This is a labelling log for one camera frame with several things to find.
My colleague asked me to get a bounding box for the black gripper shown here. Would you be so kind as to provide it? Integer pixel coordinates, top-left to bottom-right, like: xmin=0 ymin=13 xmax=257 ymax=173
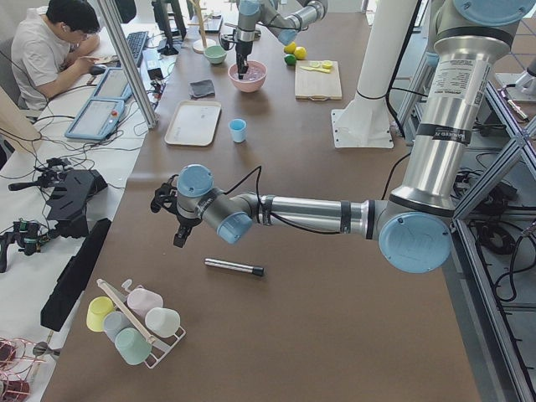
xmin=150 ymin=174 xmax=202 ymax=247
xmin=219 ymin=28 xmax=255 ymax=80

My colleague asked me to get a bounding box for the steel muddler with black tip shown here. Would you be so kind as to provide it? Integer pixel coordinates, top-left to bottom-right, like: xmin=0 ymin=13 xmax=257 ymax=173
xmin=204 ymin=258 xmax=265 ymax=277

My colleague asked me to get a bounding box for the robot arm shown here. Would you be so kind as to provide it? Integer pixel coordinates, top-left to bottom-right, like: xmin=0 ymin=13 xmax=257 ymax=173
xmin=151 ymin=1 xmax=533 ymax=273
xmin=219 ymin=0 xmax=328 ymax=80

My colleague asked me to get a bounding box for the pink bowl of ice cubes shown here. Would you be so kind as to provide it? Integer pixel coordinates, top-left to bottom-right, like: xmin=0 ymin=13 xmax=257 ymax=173
xmin=228 ymin=60 xmax=267 ymax=93

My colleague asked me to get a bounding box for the light blue plastic cup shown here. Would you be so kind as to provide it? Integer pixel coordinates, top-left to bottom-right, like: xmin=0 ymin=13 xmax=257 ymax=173
xmin=229 ymin=118 xmax=247 ymax=143

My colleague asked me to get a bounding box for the white plastic cup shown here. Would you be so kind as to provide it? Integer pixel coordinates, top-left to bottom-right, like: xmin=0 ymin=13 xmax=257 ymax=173
xmin=145 ymin=307 xmax=181 ymax=338

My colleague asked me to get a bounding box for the yellow plastic cup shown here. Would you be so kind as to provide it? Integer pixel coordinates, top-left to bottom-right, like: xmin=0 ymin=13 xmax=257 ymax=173
xmin=86 ymin=296 xmax=115 ymax=332

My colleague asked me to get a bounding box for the grey plastic cup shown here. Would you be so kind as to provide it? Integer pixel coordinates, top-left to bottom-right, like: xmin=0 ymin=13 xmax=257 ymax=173
xmin=103 ymin=311 xmax=131 ymax=342

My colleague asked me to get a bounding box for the mint green plastic cup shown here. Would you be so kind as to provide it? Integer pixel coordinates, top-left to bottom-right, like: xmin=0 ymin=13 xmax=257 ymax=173
xmin=115 ymin=327 xmax=152 ymax=365

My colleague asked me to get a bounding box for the mint green bowl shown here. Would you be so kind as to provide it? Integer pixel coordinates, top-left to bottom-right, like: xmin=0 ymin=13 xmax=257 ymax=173
xmin=204 ymin=45 xmax=227 ymax=65

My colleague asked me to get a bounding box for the grey folded cloth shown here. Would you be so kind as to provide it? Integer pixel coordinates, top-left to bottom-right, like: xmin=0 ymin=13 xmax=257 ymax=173
xmin=189 ymin=80 xmax=215 ymax=99

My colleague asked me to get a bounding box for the wooden glass drying stand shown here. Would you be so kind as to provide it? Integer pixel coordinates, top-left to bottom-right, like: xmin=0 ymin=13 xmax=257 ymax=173
xmin=188 ymin=0 xmax=216 ymax=54

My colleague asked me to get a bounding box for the green lime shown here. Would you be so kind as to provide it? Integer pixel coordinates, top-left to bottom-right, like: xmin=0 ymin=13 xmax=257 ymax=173
xmin=284 ymin=54 xmax=296 ymax=66

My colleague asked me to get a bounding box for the whole yellow lemon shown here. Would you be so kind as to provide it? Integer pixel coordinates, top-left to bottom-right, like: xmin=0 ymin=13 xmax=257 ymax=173
xmin=283 ymin=42 xmax=296 ymax=54
xmin=293 ymin=46 xmax=307 ymax=60

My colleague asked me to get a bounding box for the cream rabbit serving tray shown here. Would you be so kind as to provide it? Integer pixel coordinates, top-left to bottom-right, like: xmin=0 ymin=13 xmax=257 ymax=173
xmin=164 ymin=100 xmax=221 ymax=147

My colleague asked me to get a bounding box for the wooden cutting board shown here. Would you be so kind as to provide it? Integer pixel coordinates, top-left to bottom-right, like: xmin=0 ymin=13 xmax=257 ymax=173
xmin=295 ymin=60 xmax=343 ymax=101

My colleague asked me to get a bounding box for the yellow plastic knife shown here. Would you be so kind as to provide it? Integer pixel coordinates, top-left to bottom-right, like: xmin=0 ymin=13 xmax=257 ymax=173
xmin=299 ymin=65 xmax=331 ymax=74

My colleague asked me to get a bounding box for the black keyboard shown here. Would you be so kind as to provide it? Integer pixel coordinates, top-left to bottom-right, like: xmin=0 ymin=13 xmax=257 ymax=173
xmin=126 ymin=31 xmax=148 ymax=67

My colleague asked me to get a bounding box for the black slotted stand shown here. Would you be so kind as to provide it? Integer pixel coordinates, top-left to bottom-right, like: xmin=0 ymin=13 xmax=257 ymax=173
xmin=46 ymin=169 xmax=107 ymax=239

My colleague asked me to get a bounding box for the blue teach pendant far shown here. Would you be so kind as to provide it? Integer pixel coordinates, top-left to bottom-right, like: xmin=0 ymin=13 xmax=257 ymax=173
xmin=93 ymin=68 xmax=132 ymax=101

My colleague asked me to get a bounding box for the blue teach pendant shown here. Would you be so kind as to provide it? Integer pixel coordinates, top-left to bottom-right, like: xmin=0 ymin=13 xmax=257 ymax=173
xmin=93 ymin=68 xmax=132 ymax=101
xmin=64 ymin=98 xmax=125 ymax=141

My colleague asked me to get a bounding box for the blue teach pendant near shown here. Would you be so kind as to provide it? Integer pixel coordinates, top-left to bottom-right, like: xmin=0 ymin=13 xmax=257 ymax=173
xmin=64 ymin=98 xmax=125 ymax=141

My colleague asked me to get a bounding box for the black computer mouse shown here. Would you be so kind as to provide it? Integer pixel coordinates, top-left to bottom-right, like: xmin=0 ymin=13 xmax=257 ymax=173
xmin=89 ymin=64 xmax=106 ymax=76

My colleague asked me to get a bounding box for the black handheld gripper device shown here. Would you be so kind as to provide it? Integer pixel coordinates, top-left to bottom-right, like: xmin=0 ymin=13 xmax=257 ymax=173
xmin=1 ymin=220 xmax=50 ymax=273

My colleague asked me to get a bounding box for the seated man in white shirt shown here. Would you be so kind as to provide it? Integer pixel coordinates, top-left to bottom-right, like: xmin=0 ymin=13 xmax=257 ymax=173
xmin=11 ymin=0 xmax=101 ymax=111

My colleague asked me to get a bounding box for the white wire cup rack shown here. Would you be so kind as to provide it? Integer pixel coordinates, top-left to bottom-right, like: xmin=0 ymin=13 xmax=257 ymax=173
xmin=96 ymin=279 xmax=186 ymax=369

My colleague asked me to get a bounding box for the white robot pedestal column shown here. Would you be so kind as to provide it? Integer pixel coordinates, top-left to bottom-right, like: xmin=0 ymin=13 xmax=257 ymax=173
xmin=332 ymin=0 xmax=420 ymax=148

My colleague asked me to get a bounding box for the aluminium frame post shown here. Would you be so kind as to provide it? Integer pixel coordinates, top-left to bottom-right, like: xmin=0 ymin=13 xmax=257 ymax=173
xmin=96 ymin=0 xmax=157 ymax=129

